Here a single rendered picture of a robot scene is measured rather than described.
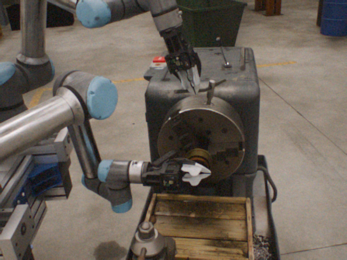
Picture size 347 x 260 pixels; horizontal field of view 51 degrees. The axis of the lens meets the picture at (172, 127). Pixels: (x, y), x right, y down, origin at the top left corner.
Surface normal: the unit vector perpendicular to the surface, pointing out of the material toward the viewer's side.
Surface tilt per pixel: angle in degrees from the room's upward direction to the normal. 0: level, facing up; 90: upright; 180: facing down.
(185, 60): 89
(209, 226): 0
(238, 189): 0
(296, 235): 0
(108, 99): 90
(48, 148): 90
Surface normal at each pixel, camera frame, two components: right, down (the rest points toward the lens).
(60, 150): 0.01, 0.45
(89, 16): -0.51, 0.42
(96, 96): 0.83, 0.20
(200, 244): -0.06, -0.89
